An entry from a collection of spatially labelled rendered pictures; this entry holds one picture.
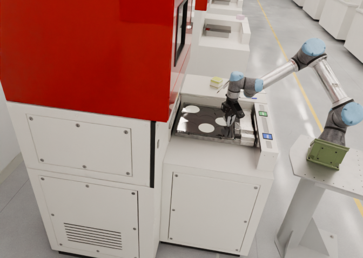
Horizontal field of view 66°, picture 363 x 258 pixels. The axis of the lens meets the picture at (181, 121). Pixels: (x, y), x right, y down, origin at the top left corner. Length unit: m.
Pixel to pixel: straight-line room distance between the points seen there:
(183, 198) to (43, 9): 1.24
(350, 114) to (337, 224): 1.29
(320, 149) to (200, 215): 0.83
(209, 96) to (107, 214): 1.03
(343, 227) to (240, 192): 1.28
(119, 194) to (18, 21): 0.93
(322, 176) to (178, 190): 0.83
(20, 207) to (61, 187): 1.02
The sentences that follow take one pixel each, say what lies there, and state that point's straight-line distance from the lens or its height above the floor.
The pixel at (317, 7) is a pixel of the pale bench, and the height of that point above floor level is 0.42.
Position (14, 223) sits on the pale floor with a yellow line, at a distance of 2.59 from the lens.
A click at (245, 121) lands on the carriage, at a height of 0.88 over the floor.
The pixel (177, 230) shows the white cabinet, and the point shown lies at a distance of 2.04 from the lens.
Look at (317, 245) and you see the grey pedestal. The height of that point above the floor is 0.09.
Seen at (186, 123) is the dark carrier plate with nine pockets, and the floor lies 0.90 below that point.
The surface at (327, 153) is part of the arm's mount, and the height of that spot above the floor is 0.91.
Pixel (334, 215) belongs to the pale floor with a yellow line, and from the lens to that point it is 2.86.
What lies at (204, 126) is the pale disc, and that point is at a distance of 1.80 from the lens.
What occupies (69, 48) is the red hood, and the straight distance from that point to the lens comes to 1.20.
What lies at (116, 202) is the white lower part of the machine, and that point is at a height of 0.66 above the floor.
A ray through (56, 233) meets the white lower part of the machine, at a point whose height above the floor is 0.27.
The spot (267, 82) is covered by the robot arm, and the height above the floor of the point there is 1.19.
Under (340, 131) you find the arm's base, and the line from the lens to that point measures 1.85.
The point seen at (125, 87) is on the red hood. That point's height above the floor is 1.37.
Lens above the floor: 1.89
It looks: 33 degrees down
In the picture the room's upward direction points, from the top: 5 degrees clockwise
